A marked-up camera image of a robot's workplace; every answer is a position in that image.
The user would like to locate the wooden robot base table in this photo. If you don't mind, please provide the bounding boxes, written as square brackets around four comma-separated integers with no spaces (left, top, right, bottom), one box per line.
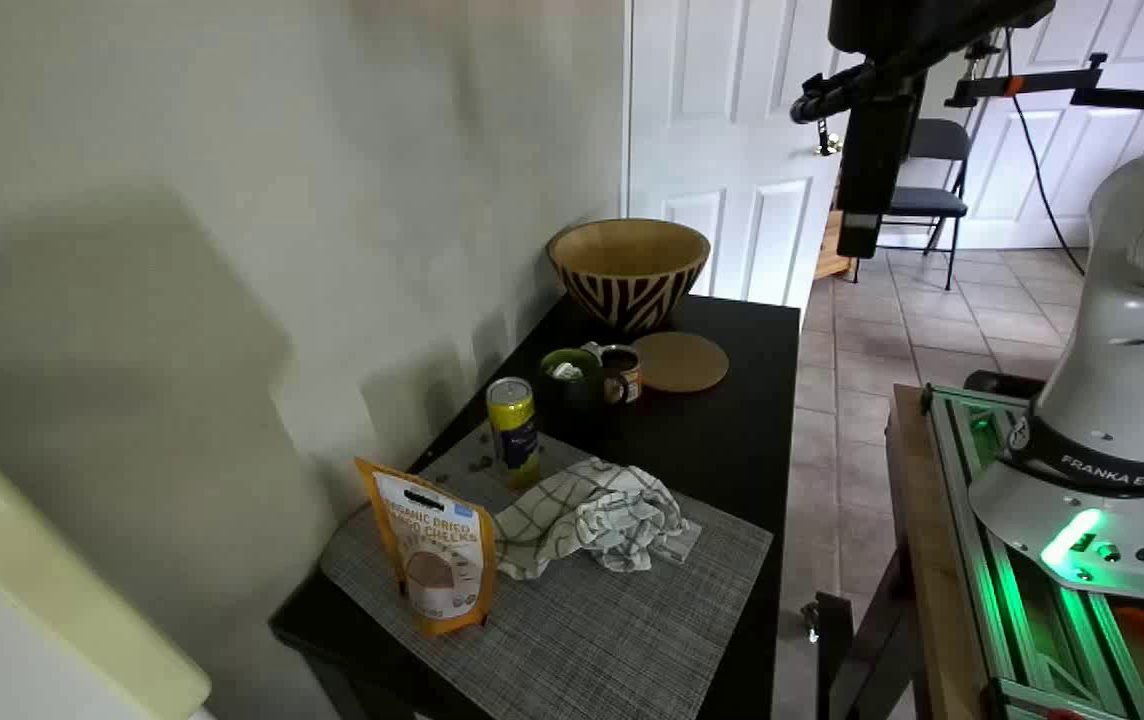
[814,385,1144,720]

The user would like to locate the orange snack pouch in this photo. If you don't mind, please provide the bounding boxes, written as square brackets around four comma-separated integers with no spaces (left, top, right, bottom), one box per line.
[356,462,495,636]

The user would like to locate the black folding chair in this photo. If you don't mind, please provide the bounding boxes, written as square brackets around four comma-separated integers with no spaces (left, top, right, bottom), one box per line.
[884,118,977,295]

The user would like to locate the dark green glass jar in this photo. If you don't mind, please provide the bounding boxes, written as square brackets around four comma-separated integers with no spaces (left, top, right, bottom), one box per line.
[534,347,605,429]

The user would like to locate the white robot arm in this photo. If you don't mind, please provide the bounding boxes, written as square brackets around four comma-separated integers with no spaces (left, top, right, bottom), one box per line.
[792,0,1144,599]

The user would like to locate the white panel door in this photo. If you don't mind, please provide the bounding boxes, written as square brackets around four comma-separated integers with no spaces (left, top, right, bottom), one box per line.
[622,0,839,307]

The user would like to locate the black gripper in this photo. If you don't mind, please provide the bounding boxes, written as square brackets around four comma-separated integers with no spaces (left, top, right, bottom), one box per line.
[792,0,1054,262]

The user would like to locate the round cork coaster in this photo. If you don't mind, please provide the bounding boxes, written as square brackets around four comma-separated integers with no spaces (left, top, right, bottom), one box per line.
[634,334,732,391]

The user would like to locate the small brown ceramic cup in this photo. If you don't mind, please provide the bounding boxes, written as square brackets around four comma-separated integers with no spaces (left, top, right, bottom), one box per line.
[601,344,639,403]

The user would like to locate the grey woven placemat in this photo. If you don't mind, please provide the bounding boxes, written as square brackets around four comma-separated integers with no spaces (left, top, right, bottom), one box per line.
[316,432,788,720]

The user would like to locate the white checkered dish towel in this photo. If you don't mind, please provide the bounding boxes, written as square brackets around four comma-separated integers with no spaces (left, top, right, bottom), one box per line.
[495,455,698,582]

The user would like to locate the black camera boom stand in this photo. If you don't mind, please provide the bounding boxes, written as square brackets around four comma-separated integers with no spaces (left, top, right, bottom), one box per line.
[949,54,1144,114]

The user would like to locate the black side table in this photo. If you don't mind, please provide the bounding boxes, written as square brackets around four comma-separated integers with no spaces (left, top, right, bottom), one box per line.
[273,299,798,720]

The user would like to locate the wooden zebra pattern bowl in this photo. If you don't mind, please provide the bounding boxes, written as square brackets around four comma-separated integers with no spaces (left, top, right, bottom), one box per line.
[545,221,712,338]

